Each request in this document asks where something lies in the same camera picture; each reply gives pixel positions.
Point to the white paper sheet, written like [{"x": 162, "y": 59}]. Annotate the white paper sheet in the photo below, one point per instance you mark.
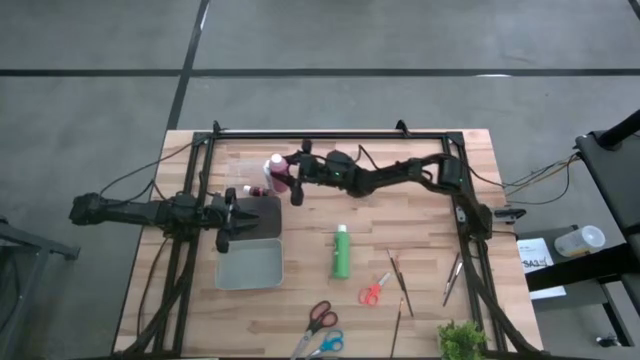
[{"x": 535, "y": 252}]

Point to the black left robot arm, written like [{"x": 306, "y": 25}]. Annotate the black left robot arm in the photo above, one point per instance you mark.
[{"x": 130, "y": 212}]

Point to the dark grey plastic bin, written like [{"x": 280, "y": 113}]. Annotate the dark grey plastic bin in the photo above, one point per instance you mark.
[{"x": 270, "y": 220}]

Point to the clear plastic bin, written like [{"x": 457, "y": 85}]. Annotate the clear plastic bin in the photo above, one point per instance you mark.
[{"x": 240, "y": 170}]

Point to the green paint bottle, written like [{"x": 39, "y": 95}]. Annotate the green paint bottle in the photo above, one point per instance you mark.
[{"x": 341, "y": 255}]

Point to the clear plastic jar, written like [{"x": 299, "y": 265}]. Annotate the clear plastic jar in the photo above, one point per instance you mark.
[{"x": 580, "y": 241}]

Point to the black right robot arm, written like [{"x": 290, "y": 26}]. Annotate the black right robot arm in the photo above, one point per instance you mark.
[{"x": 400, "y": 172}]

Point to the small black floor object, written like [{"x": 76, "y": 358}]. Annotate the small black floor object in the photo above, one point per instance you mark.
[{"x": 607, "y": 341}]

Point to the black clamp device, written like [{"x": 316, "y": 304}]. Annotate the black clamp device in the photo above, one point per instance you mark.
[{"x": 510, "y": 214}]

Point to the black frame clamp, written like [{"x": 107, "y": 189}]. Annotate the black frame clamp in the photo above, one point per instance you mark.
[
  {"x": 401, "y": 128},
  {"x": 216, "y": 127}
]

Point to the blue scissors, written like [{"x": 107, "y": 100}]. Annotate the blue scissors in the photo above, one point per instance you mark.
[{"x": 324, "y": 346}]

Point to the light grey plastic bin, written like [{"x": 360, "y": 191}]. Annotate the light grey plastic bin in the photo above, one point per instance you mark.
[{"x": 250, "y": 265}]

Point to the long black paintbrush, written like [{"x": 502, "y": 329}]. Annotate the long black paintbrush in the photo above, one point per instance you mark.
[{"x": 401, "y": 285}]

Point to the grey metal stand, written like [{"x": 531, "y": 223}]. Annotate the grey metal stand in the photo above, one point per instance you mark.
[{"x": 30, "y": 242}]

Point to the orange scissors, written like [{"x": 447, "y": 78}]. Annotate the orange scissors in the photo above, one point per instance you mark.
[{"x": 379, "y": 286}]

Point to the small dark red paint bottle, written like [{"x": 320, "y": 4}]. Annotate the small dark red paint bottle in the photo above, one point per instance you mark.
[{"x": 257, "y": 191}]

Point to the grey low table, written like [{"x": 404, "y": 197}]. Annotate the grey low table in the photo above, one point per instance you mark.
[{"x": 585, "y": 295}]

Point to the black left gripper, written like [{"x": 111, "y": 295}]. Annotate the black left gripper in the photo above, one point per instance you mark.
[{"x": 225, "y": 220}]

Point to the black side table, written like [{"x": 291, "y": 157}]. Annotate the black side table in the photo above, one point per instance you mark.
[{"x": 615, "y": 175}]

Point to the short black paintbrush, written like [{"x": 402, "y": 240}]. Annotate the short black paintbrush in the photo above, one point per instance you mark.
[{"x": 398, "y": 265}]

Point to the red and black scissors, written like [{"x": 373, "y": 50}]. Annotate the red and black scissors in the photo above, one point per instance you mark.
[{"x": 313, "y": 331}]

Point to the green plant in white pot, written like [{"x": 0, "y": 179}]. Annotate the green plant in white pot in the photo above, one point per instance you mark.
[{"x": 460, "y": 340}]

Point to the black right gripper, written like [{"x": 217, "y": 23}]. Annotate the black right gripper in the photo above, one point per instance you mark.
[{"x": 315, "y": 167}]

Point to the silver mounting bracket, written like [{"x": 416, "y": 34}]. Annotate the silver mounting bracket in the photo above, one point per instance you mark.
[{"x": 460, "y": 214}]

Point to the black aluminium table frame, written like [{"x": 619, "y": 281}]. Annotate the black aluminium table frame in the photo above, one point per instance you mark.
[{"x": 260, "y": 135}]

